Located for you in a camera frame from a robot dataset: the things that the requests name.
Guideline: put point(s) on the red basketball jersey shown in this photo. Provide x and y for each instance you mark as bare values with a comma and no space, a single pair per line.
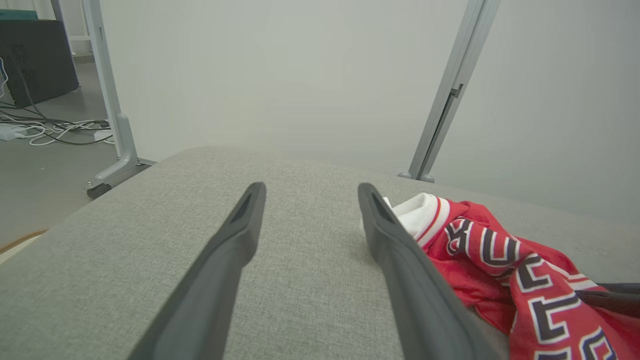
500,280

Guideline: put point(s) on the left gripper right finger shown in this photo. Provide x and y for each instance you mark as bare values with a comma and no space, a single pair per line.
415,290

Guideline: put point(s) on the white power adapter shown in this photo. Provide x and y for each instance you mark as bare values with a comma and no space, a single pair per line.
10,132

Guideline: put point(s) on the grey metal partition post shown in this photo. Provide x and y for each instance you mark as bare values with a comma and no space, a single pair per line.
450,85

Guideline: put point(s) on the black cabinet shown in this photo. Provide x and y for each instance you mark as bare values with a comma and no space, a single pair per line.
45,60

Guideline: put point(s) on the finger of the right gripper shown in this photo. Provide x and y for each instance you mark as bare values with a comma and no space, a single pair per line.
625,288
620,304

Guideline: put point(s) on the grey partition post with foot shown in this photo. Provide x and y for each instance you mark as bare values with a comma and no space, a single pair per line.
107,75

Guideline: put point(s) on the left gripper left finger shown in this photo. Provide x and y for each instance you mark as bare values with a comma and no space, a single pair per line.
215,280

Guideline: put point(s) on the white beige floor board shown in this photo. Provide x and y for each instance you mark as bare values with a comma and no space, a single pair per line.
15,245

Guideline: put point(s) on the teal box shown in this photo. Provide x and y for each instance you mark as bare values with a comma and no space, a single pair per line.
17,15

